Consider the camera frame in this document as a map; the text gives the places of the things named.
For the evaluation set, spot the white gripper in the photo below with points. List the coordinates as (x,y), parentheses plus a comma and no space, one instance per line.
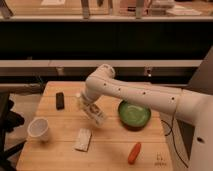
(89,95)

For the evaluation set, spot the clear plastic bottle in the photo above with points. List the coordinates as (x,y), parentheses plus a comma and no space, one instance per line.
(93,112)

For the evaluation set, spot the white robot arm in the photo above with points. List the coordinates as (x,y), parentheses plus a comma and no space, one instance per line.
(189,106)

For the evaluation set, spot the black rectangular block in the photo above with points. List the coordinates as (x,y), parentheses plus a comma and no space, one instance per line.
(59,100)

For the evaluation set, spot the white sponge block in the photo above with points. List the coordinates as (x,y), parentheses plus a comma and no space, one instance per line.
(83,140)

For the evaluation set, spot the green bowl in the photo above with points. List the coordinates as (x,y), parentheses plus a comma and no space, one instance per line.
(133,115)

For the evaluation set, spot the white plastic cup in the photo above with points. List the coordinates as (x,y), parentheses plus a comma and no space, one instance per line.
(39,128)

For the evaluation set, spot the orange carrot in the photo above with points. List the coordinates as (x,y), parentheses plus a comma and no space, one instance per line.
(134,153)

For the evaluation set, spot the black chair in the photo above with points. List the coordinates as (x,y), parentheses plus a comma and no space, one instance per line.
(8,121)

